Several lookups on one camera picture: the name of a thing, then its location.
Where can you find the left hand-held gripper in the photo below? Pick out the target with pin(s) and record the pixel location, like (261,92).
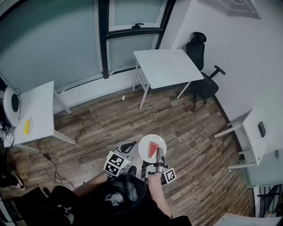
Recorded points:
(116,164)

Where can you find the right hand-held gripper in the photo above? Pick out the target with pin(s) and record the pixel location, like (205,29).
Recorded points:
(154,168)

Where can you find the red watermelon slice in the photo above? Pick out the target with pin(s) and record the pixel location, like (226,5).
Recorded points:
(153,149)

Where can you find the round white plate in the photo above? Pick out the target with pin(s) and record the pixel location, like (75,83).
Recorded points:
(146,145)

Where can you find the person's left forearm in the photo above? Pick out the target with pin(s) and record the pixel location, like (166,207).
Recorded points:
(92,183)

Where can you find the person's right forearm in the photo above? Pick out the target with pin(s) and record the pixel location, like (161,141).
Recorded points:
(159,194)

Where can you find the white square table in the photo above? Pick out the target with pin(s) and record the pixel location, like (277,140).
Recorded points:
(168,66)

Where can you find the person's black shoe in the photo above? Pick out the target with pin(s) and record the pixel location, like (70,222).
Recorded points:
(132,170)

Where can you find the person's black shirt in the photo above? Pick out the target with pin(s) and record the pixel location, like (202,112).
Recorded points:
(106,203)

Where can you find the white side table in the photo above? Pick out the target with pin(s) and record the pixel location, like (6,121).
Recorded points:
(247,220)
(256,132)
(37,110)

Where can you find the small black box device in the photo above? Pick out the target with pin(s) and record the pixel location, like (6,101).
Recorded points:
(261,129)

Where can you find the yellow food item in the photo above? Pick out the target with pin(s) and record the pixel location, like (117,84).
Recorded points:
(27,126)

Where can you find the black-framed window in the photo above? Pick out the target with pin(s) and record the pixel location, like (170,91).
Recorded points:
(103,44)

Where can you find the black office chair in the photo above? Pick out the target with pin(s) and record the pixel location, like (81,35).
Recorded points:
(196,53)

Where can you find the white round device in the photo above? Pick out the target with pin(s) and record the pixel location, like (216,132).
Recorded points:
(8,110)

